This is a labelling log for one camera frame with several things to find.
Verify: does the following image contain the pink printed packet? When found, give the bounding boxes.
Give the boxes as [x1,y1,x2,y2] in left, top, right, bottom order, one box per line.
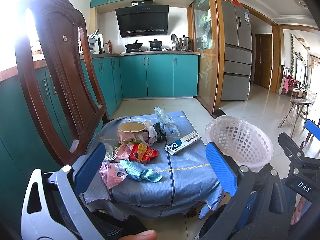
[99,161,127,189]

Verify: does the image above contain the blue white box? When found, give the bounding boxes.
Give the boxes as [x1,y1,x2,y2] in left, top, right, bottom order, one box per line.
[164,132,201,155]

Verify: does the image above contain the red snack wrapper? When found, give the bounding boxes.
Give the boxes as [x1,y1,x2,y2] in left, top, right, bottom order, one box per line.
[129,143,159,164]

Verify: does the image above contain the green leafy sprig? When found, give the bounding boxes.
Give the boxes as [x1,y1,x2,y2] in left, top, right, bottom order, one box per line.
[115,139,142,148]

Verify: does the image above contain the clear plastic bag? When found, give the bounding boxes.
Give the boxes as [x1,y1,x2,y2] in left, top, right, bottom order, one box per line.
[154,106,180,136]

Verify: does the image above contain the paper cup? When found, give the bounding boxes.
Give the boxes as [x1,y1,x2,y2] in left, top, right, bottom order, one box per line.
[118,121,146,133]

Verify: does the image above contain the dark green packet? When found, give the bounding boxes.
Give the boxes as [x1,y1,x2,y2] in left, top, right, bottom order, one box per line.
[153,122,166,142]

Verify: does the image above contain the white plastic bag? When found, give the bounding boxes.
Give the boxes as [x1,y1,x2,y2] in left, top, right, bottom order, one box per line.
[144,120,158,147]

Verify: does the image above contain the blue face mask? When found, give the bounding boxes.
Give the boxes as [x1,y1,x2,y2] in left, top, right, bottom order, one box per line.
[104,143,117,162]

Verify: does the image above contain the pink plastic wrapper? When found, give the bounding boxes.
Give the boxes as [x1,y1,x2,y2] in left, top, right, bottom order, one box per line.
[117,130,149,144]

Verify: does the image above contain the white plastic trash basket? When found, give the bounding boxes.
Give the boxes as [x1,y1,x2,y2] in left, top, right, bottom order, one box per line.
[205,115,273,172]

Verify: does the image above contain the person's right hand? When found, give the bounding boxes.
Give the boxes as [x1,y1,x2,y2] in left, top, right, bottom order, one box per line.
[290,197,306,225]

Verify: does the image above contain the person's left hand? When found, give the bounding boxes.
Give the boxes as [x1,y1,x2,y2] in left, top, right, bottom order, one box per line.
[119,230,157,240]

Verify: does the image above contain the wooden stool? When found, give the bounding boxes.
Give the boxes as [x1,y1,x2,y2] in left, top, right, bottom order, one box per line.
[278,99,312,137]

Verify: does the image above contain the blue tablecloth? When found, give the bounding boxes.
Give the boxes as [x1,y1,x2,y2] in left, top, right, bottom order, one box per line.
[79,110,226,221]

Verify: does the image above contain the silver refrigerator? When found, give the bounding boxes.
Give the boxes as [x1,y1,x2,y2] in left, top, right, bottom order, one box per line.
[221,1,252,101]

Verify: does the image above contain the teal lower cabinets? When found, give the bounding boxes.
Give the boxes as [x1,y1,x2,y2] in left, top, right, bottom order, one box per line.
[0,54,200,170]

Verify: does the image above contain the steel stock pot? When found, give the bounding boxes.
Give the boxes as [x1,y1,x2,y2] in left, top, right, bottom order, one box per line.
[178,35,194,51]

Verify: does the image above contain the glass sliding door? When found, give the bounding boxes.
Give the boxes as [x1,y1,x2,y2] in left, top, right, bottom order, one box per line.
[188,0,225,115]

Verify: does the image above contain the white dish rack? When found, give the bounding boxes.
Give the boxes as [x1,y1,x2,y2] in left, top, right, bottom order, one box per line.
[88,37,98,54]

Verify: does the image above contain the black wok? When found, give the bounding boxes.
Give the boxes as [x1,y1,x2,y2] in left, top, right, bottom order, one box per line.
[125,40,143,50]

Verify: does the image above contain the black cooking pot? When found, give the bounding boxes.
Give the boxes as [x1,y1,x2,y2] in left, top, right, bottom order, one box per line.
[149,39,162,49]

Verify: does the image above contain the dark wooden chair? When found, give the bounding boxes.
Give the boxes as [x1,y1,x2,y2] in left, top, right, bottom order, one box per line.
[15,0,109,165]

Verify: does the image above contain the black range hood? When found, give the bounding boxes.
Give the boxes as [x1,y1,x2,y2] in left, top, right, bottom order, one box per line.
[115,5,169,37]

